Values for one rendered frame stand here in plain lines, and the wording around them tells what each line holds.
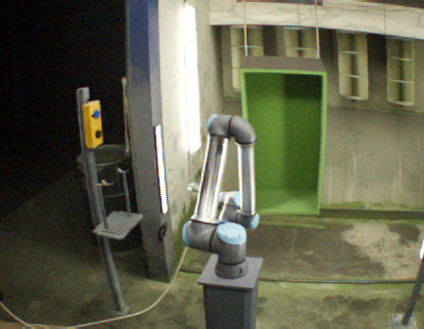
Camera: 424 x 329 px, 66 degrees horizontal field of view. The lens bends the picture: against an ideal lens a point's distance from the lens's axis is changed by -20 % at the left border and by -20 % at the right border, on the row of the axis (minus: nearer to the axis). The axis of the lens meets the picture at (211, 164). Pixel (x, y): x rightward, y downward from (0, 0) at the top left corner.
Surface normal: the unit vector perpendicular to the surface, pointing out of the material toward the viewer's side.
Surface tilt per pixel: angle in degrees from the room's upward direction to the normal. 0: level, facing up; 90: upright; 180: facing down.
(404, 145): 57
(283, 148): 102
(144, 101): 90
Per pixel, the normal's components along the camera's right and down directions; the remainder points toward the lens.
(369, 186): -0.25, -0.23
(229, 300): -0.27, 0.33
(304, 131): -0.16, 0.52
